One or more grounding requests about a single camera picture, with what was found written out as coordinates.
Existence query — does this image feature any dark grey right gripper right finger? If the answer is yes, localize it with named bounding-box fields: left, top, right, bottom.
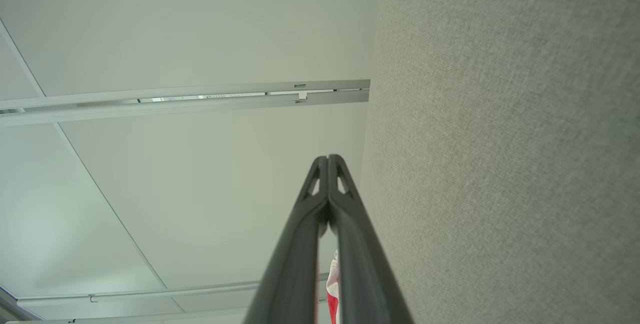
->
left=328, top=154, right=415, bottom=324

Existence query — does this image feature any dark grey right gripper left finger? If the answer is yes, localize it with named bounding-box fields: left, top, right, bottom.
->
left=243, top=155, right=330, bottom=324

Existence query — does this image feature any red and white jersey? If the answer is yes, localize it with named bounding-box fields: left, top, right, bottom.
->
left=325, top=249, right=342, bottom=324

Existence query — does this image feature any white ceiling track rail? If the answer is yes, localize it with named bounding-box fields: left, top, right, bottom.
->
left=0, top=80, right=371, bottom=127

